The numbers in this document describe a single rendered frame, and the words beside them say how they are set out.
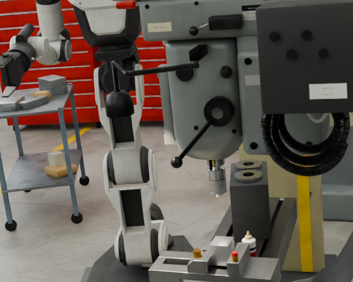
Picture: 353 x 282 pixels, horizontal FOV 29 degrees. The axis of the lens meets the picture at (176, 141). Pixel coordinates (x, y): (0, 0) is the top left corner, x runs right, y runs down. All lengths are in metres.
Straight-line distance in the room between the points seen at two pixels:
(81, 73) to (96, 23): 4.59
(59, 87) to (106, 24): 2.62
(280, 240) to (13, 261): 2.58
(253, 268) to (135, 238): 0.89
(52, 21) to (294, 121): 1.23
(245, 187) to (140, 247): 0.71
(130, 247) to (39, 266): 1.70
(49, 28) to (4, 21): 4.65
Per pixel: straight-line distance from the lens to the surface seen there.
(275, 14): 1.31
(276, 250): 2.14
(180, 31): 1.62
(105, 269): 2.91
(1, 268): 4.43
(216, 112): 1.63
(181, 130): 1.71
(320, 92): 1.33
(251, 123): 1.63
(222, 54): 1.63
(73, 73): 7.06
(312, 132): 1.62
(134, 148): 2.56
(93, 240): 4.57
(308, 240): 3.78
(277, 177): 3.66
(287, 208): 2.43
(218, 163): 1.79
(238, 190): 2.14
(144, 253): 2.72
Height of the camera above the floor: 1.88
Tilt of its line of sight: 17 degrees down
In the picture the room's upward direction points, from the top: 6 degrees counter-clockwise
